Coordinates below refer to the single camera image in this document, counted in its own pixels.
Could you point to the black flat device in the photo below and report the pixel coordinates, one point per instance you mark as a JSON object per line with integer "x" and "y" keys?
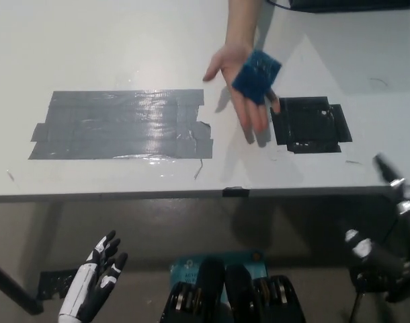
{"x": 349, "y": 5}

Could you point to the black slanted table leg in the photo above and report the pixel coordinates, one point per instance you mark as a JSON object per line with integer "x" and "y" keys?
{"x": 15, "y": 289}

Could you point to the grey duct tape patch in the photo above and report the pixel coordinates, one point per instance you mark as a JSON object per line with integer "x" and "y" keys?
{"x": 124, "y": 124}

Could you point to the person's bare hand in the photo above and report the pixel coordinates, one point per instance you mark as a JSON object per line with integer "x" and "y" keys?
{"x": 229, "y": 67}

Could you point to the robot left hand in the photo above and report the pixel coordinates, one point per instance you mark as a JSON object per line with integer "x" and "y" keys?
{"x": 95, "y": 279}

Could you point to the blue rubik's cube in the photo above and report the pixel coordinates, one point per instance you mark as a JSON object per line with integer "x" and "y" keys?
{"x": 257, "y": 77}

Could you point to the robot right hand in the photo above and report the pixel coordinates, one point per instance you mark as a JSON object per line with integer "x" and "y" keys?
{"x": 376, "y": 249}

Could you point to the small black tape strip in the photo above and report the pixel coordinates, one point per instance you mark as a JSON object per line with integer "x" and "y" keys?
{"x": 236, "y": 192}

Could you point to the black tape square patch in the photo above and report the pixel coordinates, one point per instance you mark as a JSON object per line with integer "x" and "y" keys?
{"x": 309, "y": 122}

